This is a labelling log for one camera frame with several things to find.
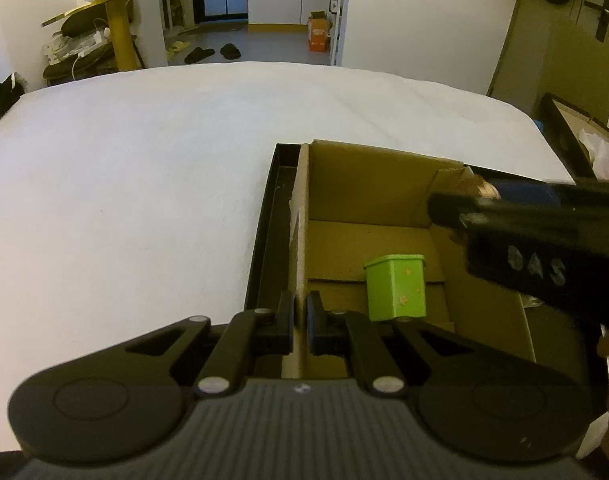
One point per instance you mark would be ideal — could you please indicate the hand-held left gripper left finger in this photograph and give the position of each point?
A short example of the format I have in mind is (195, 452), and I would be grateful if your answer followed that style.
(290, 327)

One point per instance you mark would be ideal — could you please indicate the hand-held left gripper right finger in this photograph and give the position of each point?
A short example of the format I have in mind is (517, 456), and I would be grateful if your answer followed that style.
(312, 322)

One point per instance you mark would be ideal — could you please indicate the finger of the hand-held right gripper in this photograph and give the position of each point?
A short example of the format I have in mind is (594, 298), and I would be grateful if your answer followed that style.
(454, 210)
(527, 191)

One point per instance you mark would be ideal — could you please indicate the brown cardboard box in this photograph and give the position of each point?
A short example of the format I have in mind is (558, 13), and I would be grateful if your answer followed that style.
(364, 195)

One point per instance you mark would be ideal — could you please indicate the black open box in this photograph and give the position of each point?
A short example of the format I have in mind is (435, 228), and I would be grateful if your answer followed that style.
(559, 125)

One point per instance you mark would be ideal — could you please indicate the white crumpled plastic bag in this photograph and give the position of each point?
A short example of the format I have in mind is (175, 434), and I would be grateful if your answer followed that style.
(604, 152)

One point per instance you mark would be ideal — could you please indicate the green toy bin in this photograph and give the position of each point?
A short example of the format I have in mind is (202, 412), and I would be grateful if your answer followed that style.
(394, 287)

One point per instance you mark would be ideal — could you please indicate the black shallow tray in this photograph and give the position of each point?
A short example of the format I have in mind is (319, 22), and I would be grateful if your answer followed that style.
(269, 240)

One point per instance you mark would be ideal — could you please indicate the olive door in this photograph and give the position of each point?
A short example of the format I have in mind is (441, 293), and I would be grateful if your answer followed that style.
(544, 60)

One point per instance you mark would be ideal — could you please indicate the orange carton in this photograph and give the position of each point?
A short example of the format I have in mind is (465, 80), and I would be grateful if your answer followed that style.
(318, 32)

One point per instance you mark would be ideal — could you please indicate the black slipper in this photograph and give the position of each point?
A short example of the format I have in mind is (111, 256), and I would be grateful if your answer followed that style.
(199, 55)
(230, 51)

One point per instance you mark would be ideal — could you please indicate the pair of yellow slippers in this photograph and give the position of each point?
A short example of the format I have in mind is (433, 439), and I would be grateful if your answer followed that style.
(177, 46)

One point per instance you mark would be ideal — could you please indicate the yellow round table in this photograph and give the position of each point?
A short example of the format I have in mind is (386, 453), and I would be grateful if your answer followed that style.
(118, 25)

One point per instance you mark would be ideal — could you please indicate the pile of clutter under table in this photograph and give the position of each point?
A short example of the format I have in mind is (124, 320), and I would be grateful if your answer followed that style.
(74, 50)

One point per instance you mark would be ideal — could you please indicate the black and white bag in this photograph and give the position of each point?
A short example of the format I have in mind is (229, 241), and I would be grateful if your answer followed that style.
(2, 97)

